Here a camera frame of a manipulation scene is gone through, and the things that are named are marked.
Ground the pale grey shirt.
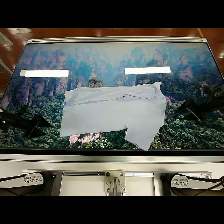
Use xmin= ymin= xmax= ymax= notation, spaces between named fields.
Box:
xmin=59 ymin=81 xmax=168 ymax=152

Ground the black cable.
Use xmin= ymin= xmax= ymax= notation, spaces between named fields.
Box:
xmin=194 ymin=175 xmax=224 ymax=192

